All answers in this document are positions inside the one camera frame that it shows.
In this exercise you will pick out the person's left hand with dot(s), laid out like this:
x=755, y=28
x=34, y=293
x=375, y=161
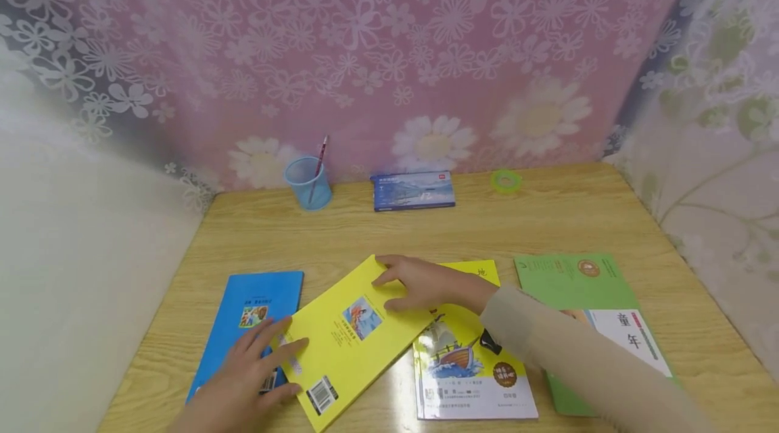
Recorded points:
x=234, y=392

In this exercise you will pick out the person's right hand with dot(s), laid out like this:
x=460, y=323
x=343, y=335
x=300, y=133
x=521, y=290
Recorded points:
x=441, y=284

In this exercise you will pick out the person's left middle finger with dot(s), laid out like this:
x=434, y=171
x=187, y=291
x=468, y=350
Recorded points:
x=268, y=335

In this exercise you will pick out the person's left thumb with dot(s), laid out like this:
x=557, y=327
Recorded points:
x=283, y=394

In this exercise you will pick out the person's right thumb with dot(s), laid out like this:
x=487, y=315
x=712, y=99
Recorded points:
x=403, y=304

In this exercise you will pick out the person's right index finger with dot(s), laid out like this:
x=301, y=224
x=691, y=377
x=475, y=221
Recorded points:
x=388, y=277

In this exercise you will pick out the person's left index finger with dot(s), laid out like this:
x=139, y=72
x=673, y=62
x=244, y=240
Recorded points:
x=287, y=353

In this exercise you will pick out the person's right fingers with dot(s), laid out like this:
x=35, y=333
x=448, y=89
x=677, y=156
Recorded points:
x=395, y=261

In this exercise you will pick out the plain yellow book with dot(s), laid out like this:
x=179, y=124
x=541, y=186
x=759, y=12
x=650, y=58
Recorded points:
x=347, y=352

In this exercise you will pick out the person's right forearm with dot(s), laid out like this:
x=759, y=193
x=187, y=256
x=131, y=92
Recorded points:
x=578, y=358

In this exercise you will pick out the blue book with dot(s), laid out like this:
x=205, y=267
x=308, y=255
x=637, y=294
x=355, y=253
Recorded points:
x=234, y=345

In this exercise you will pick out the blue flat box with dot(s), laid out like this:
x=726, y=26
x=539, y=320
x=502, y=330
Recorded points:
x=414, y=191

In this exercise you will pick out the black wrist band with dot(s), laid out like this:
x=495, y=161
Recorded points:
x=490, y=342

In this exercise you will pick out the yellow book with ship picture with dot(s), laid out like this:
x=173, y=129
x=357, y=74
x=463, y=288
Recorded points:
x=475, y=385

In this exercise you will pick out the blue mesh pen cup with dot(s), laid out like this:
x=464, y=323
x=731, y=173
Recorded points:
x=304, y=186

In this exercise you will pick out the red pencil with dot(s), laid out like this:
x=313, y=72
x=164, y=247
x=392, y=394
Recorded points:
x=321, y=159

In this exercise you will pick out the green tape roll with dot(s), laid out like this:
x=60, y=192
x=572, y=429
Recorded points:
x=496, y=181

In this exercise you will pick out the green book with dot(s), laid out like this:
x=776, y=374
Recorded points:
x=563, y=284

